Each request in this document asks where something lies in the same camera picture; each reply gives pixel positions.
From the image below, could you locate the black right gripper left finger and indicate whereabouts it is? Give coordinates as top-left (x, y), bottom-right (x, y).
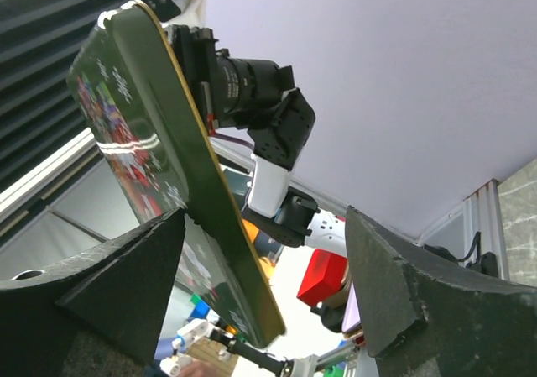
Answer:
top-left (1, 209), bottom-right (185, 376)

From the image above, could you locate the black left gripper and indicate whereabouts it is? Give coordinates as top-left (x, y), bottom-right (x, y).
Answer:
top-left (169, 24), bottom-right (220, 129)

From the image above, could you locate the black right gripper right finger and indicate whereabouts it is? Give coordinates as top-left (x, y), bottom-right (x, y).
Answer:
top-left (345, 207), bottom-right (536, 376)

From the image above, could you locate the gold tin lid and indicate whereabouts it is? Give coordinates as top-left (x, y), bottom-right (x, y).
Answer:
top-left (66, 0), bottom-right (285, 348)

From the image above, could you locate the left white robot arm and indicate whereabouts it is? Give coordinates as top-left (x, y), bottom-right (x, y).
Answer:
top-left (164, 25), bottom-right (347, 256)

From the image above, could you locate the red box in background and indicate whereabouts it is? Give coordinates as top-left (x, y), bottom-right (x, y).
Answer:
top-left (297, 249), bottom-right (347, 306)

